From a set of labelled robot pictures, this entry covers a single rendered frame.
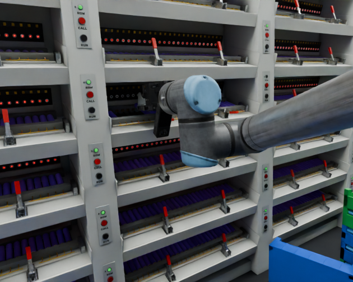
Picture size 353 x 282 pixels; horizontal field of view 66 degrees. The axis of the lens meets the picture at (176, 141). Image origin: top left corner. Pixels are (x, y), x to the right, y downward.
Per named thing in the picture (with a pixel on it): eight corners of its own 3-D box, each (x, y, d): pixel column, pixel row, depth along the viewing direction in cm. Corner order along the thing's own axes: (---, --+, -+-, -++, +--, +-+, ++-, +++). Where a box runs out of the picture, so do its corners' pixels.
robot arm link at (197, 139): (233, 165, 66) (230, 114, 65) (190, 173, 63) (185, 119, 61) (215, 159, 75) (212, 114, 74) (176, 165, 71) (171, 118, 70)
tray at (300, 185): (344, 179, 153) (353, 158, 147) (270, 207, 123) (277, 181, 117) (312, 163, 169) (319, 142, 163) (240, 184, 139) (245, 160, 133)
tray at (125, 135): (255, 125, 112) (260, 103, 108) (110, 147, 82) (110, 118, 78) (224, 110, 127) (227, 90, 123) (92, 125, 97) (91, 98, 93)
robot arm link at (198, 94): (193, 118, 60) (189, 72, 59) (166, 119, 71) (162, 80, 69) (226, 114, 64) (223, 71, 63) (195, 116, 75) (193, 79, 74)
